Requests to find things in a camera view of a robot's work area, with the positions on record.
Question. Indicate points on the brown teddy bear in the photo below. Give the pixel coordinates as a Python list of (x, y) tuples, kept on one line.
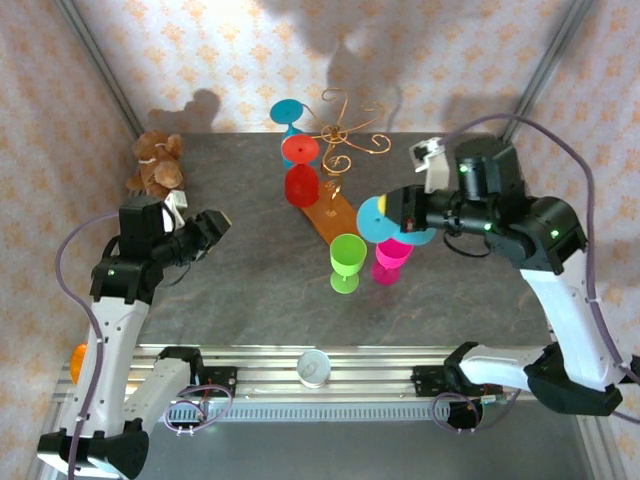
[(157, 165)]

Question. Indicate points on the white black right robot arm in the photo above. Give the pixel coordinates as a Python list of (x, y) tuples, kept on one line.
[(565, 320)]

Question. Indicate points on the blue plastic wine glass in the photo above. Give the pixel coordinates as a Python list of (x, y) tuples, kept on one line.
[(286, 111), (372, 225)]

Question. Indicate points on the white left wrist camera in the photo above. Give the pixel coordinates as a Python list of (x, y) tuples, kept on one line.
[(176, 200)]

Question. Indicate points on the aluminium frame post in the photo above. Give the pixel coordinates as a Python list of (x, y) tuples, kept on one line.
[(545, 70), (100, 65)]

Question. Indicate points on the red plastic wine glass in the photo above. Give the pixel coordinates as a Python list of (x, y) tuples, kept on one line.
[(301, 187)]

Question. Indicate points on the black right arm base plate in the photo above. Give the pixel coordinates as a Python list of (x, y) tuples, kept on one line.
[(427, 382)]

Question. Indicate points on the pink plastic wine glass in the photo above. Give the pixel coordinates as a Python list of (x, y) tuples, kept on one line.
[(392, 255)]

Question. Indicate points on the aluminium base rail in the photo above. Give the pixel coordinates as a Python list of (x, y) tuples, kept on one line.
[(375, 372)]

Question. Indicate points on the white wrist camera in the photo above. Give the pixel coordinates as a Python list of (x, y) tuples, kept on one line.
[(176, 200), (435, 170)]

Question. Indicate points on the grey metal can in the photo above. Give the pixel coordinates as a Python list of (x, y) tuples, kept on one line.
[(315, 370)]

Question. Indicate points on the orange plastic object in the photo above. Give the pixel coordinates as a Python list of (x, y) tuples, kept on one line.
[(77, 362)]

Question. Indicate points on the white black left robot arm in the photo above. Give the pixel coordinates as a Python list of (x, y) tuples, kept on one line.
[(115, 340)]

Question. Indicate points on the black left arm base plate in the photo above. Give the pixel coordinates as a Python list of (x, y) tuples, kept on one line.
[(225, 382)]

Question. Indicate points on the green plastic wine glass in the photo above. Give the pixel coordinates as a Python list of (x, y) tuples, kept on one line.
[(347, 252)]

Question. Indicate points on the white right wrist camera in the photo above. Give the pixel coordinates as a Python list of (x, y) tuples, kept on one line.
[(435, 170)]

